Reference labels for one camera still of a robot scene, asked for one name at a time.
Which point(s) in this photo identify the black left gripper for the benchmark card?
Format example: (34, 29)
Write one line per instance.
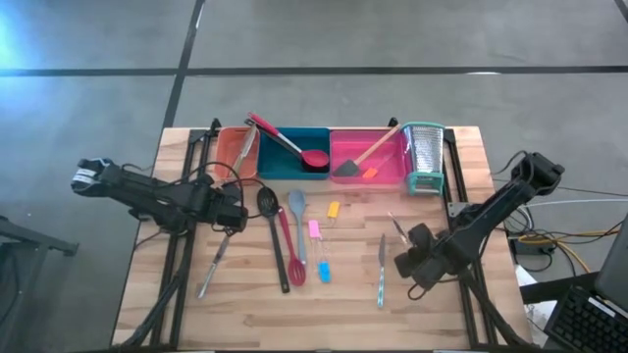
(216, 196)

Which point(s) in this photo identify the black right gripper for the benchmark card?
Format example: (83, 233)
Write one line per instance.
(439, 260)

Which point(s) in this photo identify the slim steel knife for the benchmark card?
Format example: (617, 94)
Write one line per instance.
(397, 228)

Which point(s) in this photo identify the black slotted spoon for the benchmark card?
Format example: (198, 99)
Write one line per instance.
(268, 203)

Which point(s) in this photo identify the grey silicone spoon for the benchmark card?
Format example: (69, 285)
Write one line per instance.
(297, 201)

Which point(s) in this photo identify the red ladle with steel shaft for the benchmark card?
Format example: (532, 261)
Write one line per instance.
(316, 158)

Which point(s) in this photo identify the red silicone slotted spoon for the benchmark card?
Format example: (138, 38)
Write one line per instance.
(296, 272)

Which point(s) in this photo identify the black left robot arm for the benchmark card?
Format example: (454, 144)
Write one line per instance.
(147, 193)

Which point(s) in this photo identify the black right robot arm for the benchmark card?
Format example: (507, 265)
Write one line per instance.
(495, 211)

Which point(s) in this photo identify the orange plastic bin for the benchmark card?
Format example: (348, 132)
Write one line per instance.
(225, 147)

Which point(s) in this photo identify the blue plastic bin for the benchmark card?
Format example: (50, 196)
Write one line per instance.
(279, 164)

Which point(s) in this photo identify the black power box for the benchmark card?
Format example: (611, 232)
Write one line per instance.
(527, 247)

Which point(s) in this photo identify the teal-framed steel grater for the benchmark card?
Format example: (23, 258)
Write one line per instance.
(424, 152)

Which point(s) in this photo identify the white paper sheet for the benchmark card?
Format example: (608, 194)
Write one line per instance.
(539, 314)

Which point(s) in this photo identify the black desk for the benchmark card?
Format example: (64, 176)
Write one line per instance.
(549, 291)

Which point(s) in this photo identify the pink plastic bin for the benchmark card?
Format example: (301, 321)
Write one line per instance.
(353, 147)

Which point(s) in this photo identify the black keyboard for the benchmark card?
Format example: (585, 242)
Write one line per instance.
(584, 323)

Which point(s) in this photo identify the dark laptop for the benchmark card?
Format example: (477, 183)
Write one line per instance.
(615, 274)

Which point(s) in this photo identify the black metal furniture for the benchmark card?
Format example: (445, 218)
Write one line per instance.
(29, 237)

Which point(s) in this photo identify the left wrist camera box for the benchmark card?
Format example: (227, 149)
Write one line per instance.
(233, 219)

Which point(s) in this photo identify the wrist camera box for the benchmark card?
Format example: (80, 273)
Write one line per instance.
(405, 265)
(233, 219)

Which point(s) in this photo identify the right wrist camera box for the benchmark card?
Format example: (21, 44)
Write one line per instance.
(405, 265)

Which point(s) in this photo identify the black aluminium rail frame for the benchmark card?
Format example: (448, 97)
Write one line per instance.
(450, 162)
(187, 166)

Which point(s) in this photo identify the grey metal bracket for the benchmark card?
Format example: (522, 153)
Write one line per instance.
(456, 208)

